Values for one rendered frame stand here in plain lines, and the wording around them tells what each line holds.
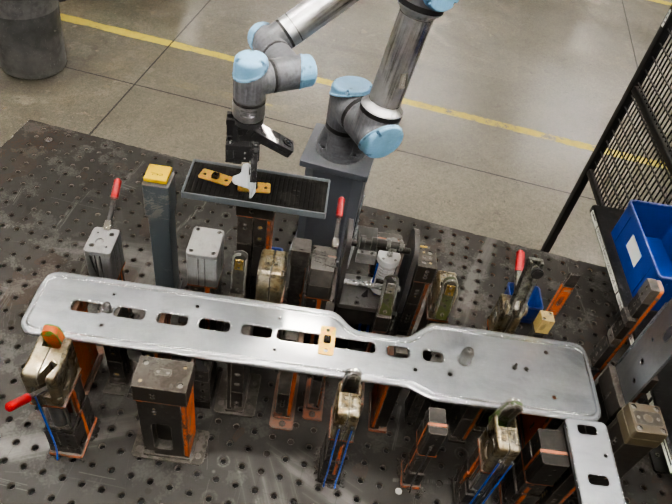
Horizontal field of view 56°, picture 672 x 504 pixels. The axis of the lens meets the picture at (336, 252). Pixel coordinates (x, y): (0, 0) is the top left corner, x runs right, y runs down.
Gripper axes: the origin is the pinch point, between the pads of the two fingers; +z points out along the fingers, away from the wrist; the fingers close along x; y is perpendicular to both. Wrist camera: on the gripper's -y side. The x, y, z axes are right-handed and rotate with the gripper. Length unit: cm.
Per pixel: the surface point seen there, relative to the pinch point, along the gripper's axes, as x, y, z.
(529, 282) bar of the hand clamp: 27, -68, 3
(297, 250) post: 15.5, -11.8, 8.2
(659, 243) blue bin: -2, -122, 15
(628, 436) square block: 61, -87, 16
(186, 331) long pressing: 34.9, 13.8, 17.9
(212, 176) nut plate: -2.2, 10.8, 1.0
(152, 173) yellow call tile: -2.7, 26.0, 1.8
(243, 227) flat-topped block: 2.9, 2.3, 13.7
